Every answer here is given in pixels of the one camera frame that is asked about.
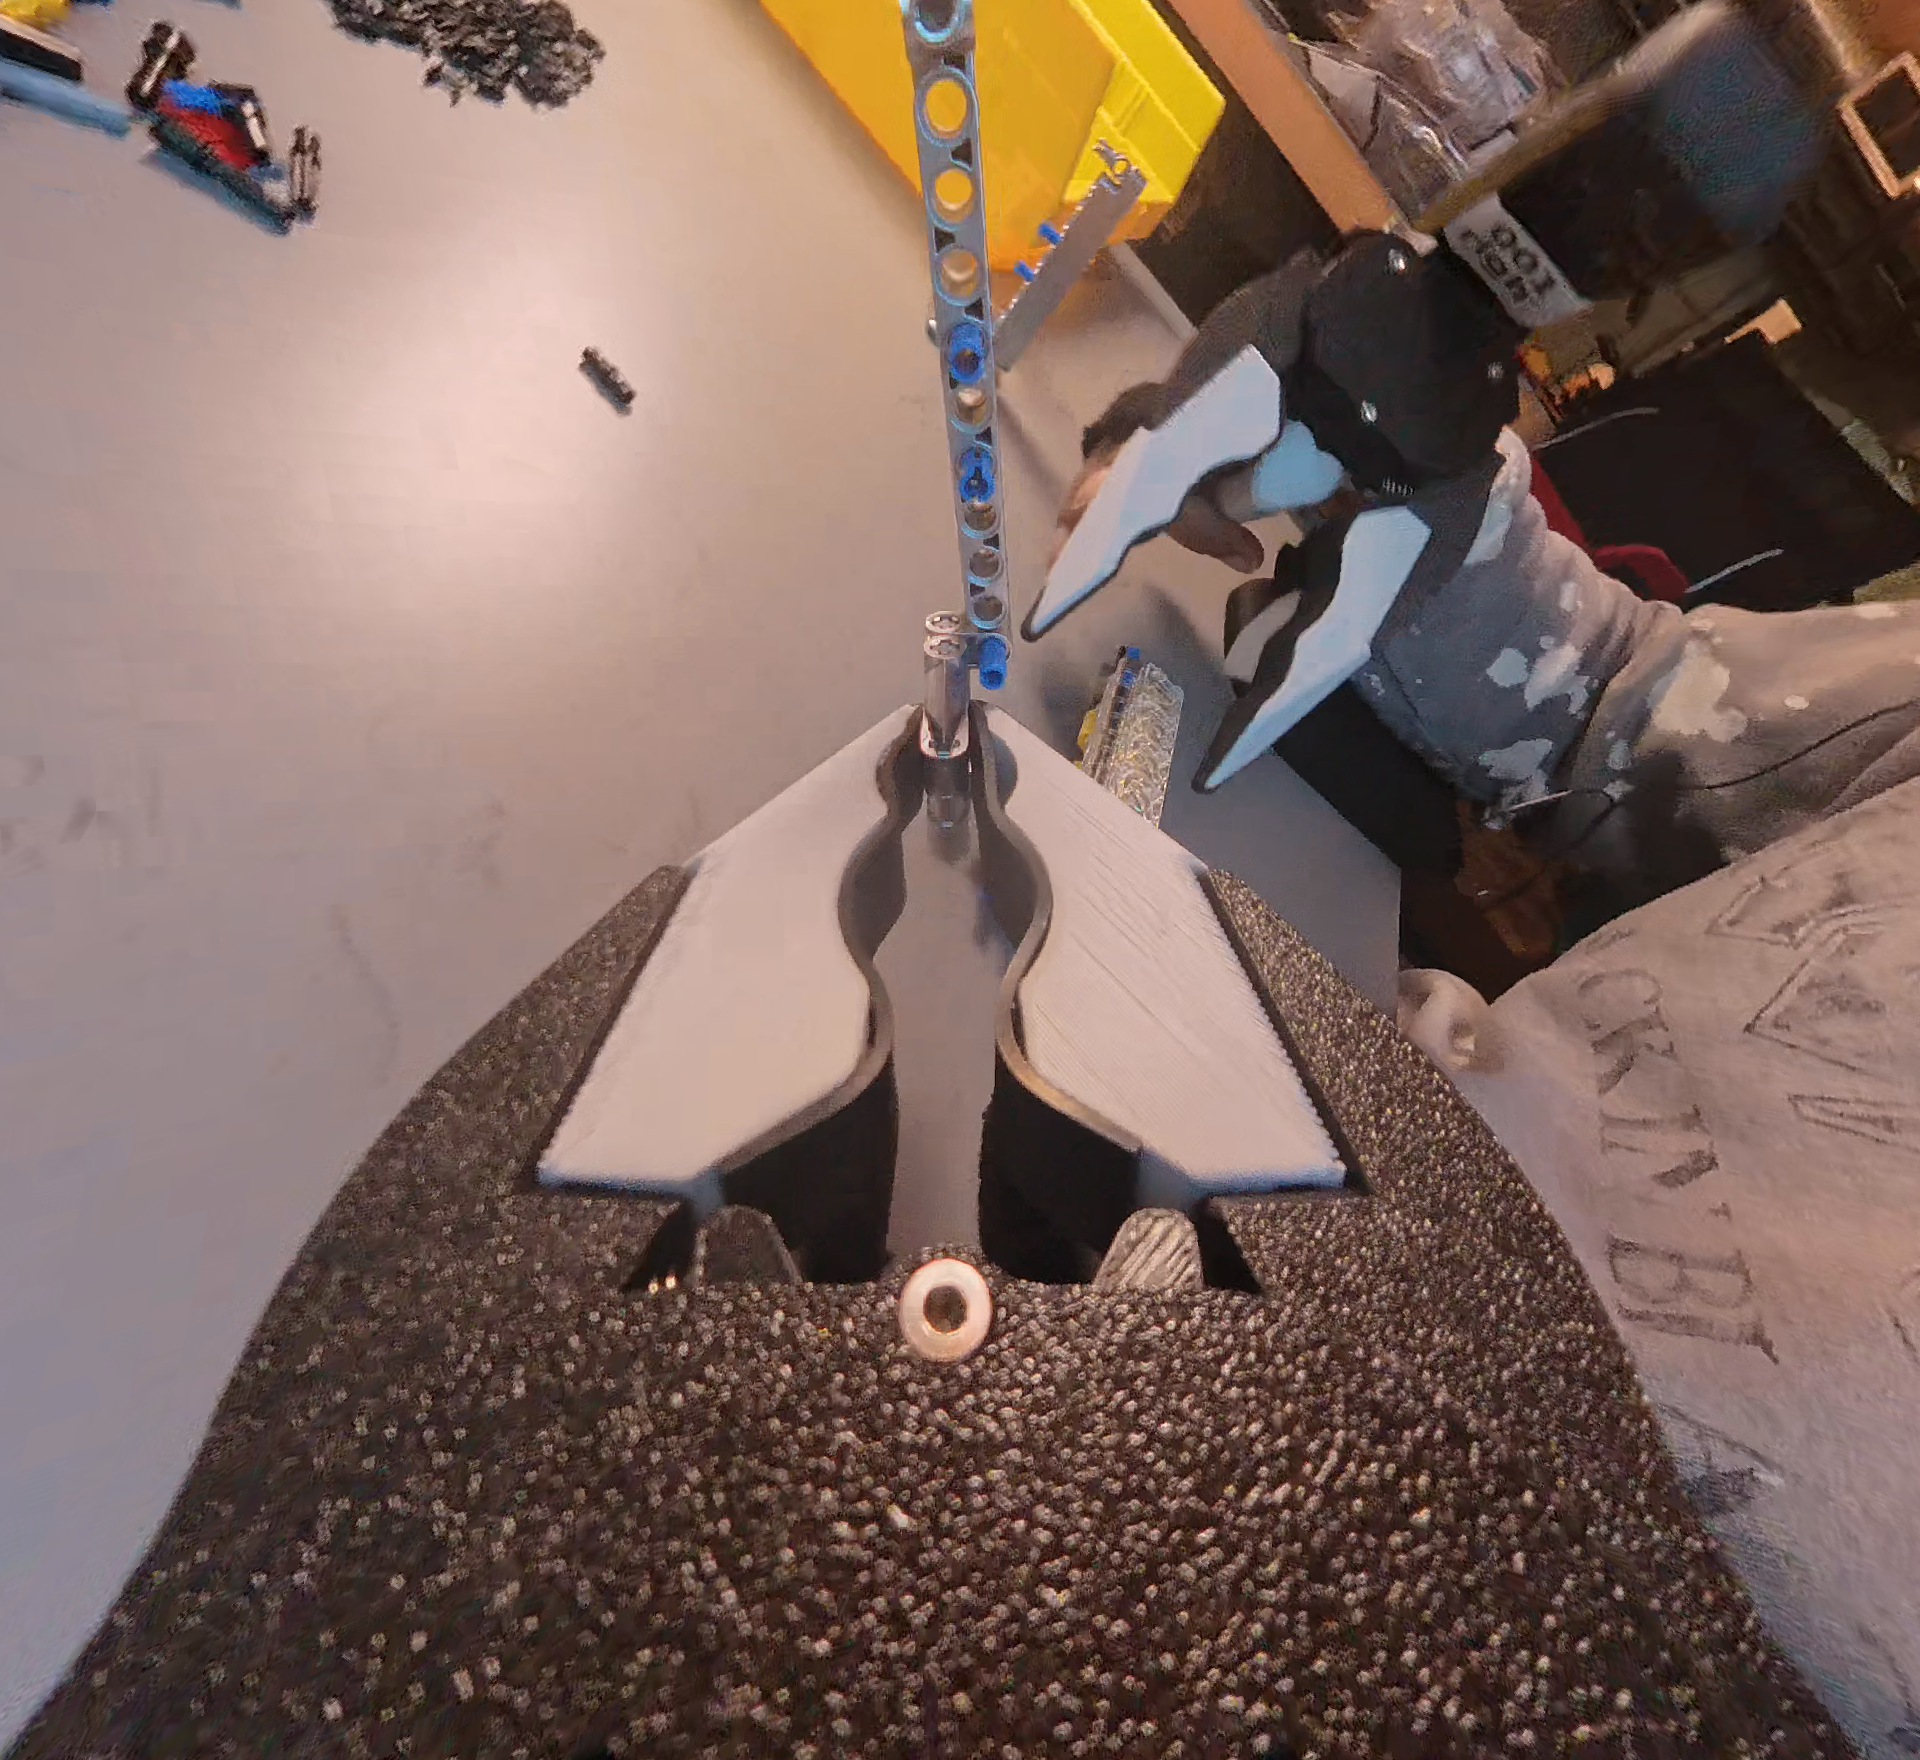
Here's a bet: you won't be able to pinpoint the wooden table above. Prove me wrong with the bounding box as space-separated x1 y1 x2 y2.
1052 0 1405 240

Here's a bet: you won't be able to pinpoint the pile of black pins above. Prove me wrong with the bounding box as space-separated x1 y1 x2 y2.
308 0 605 109

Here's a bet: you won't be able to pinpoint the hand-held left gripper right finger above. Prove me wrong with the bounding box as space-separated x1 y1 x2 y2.
972 706 1351 1211

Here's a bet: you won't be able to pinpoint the clear engine block yellow crankshaft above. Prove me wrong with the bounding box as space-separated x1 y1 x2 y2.
1078 643 1186 822

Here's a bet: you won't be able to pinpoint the grey beam with motor block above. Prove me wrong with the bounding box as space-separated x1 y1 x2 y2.
897 0 1021 862

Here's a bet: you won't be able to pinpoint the grey beam with small bracket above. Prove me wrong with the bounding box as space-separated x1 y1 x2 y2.
996 141 1150 376

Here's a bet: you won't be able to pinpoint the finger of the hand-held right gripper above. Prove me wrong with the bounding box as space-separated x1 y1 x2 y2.
1197 500 1437 797
1020 347 1288 643

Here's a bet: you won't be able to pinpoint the clear plastic bags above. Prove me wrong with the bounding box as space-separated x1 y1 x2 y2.
1306 0 1576 187

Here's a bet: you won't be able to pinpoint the person's right forearm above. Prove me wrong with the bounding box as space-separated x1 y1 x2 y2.
1351 440 1920 876

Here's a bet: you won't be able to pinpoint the pile of mixed brick parts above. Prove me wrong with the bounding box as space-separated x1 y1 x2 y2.
0 0 324 235

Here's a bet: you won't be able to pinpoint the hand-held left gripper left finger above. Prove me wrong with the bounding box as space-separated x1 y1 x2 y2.
537 706 926 1211

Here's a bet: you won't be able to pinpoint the person's right hand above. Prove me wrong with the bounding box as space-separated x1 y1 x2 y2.
1054 463 1274 577

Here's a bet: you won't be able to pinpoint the person's torso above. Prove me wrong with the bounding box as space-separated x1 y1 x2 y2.
1403 769 1920 1760

